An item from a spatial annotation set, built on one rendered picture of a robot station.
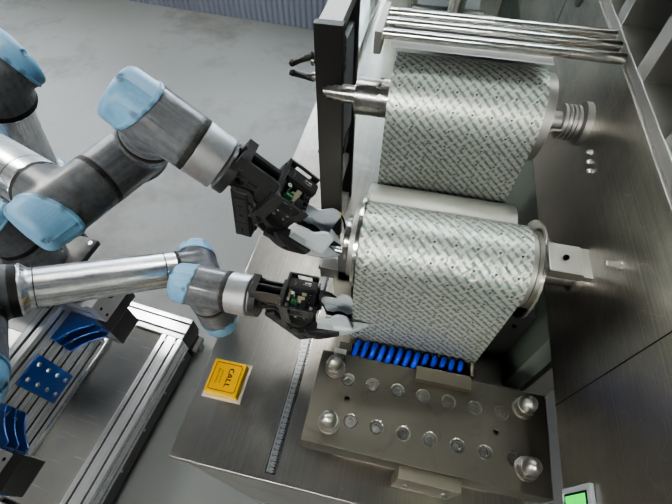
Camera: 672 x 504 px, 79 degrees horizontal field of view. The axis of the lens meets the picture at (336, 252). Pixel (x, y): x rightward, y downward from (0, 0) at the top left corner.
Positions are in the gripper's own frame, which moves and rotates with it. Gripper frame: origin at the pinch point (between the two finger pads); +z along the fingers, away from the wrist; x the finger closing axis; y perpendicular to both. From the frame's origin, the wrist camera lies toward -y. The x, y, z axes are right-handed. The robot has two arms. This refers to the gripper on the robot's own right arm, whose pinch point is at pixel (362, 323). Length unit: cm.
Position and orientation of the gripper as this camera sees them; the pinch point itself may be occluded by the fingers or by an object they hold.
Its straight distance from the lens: 74.0
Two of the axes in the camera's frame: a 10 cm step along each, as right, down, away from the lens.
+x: 2.1, -7.9, 5.7
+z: 9.8, 1.7, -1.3
